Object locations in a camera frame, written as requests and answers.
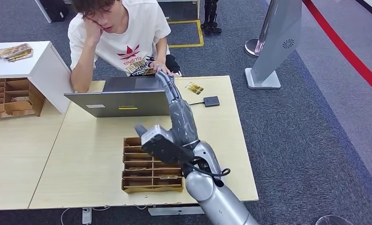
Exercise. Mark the person's right forearm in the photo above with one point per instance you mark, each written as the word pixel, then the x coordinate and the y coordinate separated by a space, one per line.
pixel 82 66

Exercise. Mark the yellow floor tape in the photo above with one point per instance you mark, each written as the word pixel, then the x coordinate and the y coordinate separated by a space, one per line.
pixel 200 34

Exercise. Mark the small black USB box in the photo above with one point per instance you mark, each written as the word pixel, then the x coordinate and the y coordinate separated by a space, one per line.
pixel 211 101

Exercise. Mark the white slanted furniture leg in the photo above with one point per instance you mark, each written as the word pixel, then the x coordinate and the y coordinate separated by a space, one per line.
pixel 43 12

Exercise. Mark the person's left forearm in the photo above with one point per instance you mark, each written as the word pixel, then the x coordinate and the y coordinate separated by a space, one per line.
pixel 161 49

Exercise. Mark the white power strip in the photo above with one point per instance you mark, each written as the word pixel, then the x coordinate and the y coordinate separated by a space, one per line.
pixel 86 216

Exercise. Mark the black legged stand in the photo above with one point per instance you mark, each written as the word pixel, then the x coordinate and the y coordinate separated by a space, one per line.
pixel 210 15

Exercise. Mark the person's right hand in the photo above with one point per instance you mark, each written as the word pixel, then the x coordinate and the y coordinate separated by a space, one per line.
pixel 93 31

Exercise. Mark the chrome stanchion base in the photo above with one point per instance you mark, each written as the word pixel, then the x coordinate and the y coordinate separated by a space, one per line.
pixel 251 48

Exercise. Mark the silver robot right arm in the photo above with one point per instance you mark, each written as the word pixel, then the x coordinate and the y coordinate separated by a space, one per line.
pixel 217 195

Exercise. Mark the person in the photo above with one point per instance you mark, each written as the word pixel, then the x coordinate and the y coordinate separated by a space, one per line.
pixel 130 34

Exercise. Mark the wooden slotted card organizer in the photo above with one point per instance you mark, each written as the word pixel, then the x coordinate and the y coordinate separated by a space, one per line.
pixel 142 180

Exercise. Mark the grey under-desk bar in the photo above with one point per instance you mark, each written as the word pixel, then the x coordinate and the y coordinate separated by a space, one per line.
pixel 173 211

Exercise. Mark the white table frame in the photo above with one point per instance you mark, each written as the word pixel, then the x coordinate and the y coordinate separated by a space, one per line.
pixel 198 9

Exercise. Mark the thin room key card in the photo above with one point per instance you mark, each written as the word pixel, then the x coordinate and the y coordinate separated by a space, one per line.
pixel 170 176

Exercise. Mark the person's left hand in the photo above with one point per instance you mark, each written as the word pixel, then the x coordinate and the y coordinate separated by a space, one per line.
pixel 160 66

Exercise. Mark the wooden compartment shelf insert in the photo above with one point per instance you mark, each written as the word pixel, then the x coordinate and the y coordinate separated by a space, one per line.
pixel 18 107

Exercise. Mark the clear glass dome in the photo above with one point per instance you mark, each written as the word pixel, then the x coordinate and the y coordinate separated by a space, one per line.
pixel 332 221

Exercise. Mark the grey laptop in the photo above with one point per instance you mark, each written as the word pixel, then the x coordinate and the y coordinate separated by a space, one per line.
pixel 117 104

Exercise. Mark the white cabinet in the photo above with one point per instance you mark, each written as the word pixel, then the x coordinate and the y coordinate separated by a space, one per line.
pixel 46 68

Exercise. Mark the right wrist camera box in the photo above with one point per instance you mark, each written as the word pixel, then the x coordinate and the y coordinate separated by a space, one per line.
pixel 161 146

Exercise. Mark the silver kiosk stand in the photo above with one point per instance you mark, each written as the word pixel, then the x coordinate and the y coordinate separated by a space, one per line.
pixel 276 40

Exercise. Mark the pale card on shelf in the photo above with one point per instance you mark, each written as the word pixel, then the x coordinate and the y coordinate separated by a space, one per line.
pixel 21 99

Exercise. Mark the printed card in slot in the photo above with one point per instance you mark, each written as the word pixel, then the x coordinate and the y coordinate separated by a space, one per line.
pixel 135 168

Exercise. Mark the gold patterned card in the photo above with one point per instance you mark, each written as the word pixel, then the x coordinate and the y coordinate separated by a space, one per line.
pixel 194 88

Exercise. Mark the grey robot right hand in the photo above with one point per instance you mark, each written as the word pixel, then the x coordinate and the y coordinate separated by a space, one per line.
pixel 183 121

